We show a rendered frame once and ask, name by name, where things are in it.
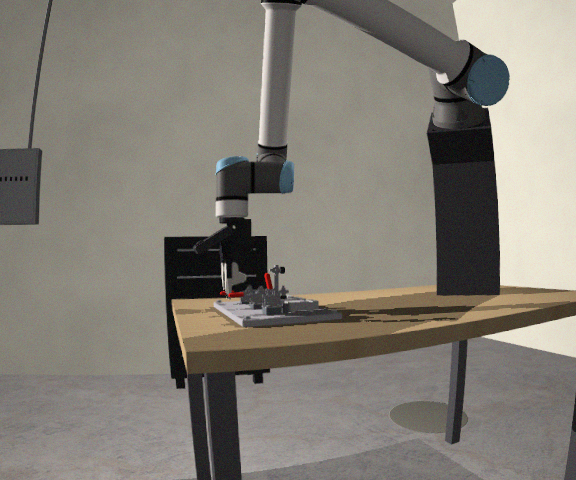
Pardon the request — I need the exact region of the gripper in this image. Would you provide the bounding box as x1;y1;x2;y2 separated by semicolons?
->
219;217;254;299

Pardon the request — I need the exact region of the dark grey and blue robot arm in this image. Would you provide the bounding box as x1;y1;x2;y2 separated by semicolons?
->
216;0;510;218

